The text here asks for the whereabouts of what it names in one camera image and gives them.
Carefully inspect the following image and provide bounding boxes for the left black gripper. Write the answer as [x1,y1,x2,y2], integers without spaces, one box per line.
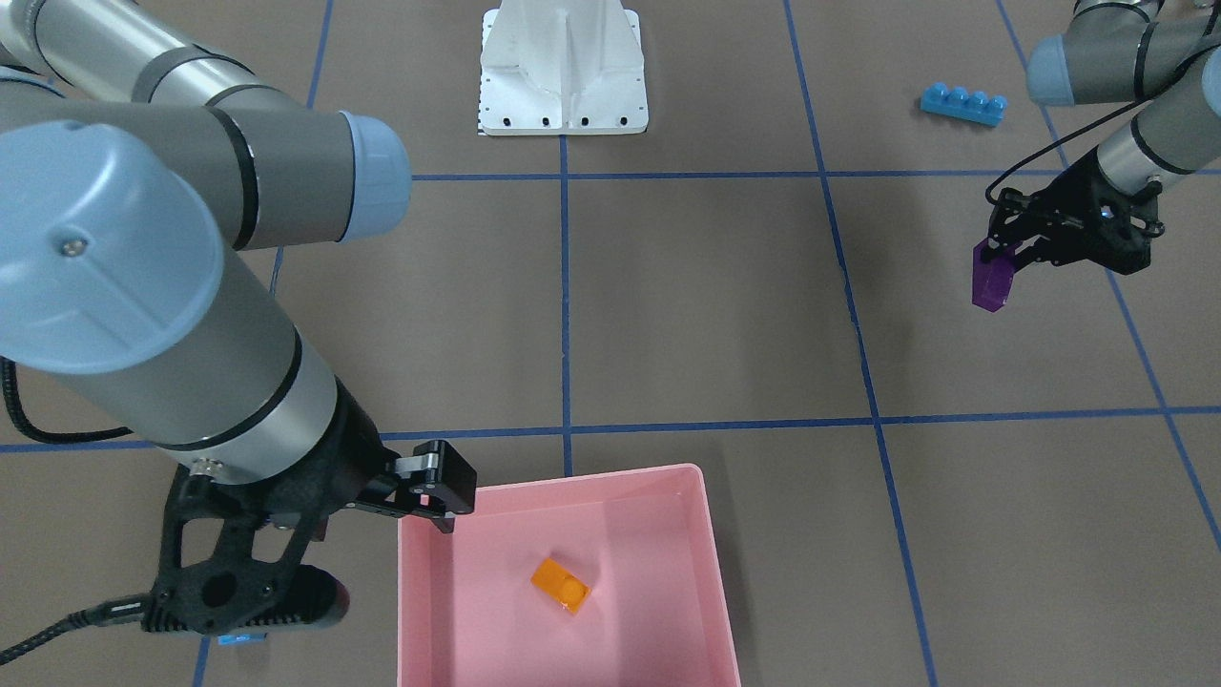
[983,146,1166,275]

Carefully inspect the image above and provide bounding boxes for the small blue toy block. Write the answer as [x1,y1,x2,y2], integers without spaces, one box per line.
[217,635,269,647]

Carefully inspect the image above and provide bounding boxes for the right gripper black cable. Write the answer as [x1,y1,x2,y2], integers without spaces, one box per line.
[0,355,154,667]

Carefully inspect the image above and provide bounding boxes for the purple toy block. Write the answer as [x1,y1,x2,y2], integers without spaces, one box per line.
[971,240,1016,314]

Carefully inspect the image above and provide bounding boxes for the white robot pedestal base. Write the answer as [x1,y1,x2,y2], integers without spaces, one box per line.
[477,1,650,135]

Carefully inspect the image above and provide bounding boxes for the long blue toy block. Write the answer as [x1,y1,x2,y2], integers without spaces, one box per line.
[919,82,1009,129]

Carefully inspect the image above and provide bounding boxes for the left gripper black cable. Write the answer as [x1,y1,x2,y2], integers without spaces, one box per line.
[984,95,1147,206]

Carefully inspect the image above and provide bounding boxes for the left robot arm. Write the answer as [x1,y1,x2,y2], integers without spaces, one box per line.
[974,1,1220,275]

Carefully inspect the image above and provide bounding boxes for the orange toy block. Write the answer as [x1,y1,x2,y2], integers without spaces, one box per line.
[530,556,592,614]

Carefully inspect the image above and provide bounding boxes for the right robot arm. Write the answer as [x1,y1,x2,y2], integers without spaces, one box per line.
[2,1,476,643]

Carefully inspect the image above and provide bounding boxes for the pink plastic box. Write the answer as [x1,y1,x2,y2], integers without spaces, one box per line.
[397,464,741,686]

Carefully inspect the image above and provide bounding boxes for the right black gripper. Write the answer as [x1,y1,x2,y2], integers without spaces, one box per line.
[143,388,477,636]

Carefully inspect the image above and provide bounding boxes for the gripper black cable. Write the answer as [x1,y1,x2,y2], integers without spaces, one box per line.
[0,355,154,667]
[984,95,1147,206]

